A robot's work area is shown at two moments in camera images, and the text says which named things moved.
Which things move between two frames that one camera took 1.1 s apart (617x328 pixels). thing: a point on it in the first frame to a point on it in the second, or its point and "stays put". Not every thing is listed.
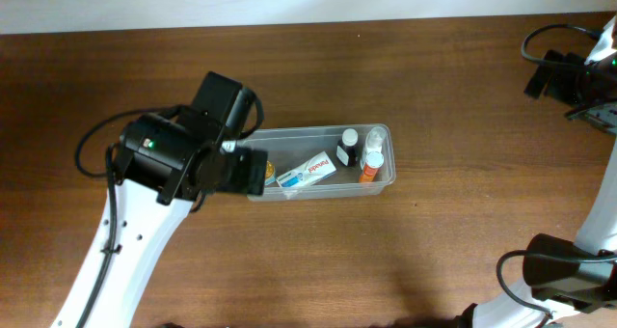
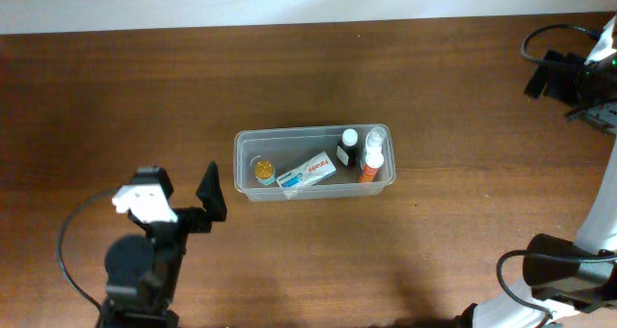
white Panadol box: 309,173 stays put
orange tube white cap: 374,161 stays put
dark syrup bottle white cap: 347,150 stays put
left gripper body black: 248,172 to 188,217
